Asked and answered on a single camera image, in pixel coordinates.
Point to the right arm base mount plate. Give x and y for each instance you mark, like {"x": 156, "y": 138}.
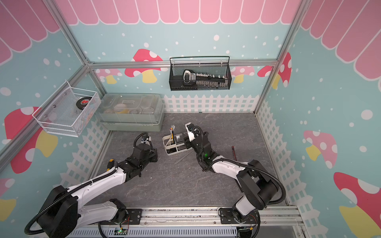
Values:
{"x": 232, "y": 216}

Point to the white wire wall basket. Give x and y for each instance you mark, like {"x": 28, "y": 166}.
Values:
{"x": 59, "y": 114}

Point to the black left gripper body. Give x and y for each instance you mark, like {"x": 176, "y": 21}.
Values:
{"x": 153, "y": 157}

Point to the yellow black screwdriver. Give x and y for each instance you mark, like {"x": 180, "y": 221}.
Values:
{"x": 110, "y": 164}

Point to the socket bit set holder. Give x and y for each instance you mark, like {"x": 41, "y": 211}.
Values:
{"x": 204, "y": 81}

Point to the green storage box clear lid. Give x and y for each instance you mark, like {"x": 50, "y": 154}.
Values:
{"x": 131, "y": 112}

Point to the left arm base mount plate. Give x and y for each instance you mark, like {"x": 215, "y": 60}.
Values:
{"x": 131, "y": 216}

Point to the beige toothbrush holder rack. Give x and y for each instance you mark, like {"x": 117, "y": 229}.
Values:
{"x": 177, "y": 148}

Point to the black wire wall basket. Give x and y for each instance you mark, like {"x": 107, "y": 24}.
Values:
{"x": 215, "y": 65}

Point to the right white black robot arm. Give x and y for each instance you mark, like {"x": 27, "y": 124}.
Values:
{"x": 260, "y": 188}

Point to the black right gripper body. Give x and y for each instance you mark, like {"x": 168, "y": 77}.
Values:
{"x": 194, "y": 145}

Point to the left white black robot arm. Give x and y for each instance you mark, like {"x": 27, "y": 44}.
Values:
{"x": 67, "y": 209}

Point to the black red tape roll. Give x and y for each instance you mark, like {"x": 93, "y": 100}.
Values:
{"x": 83, "y": 102}

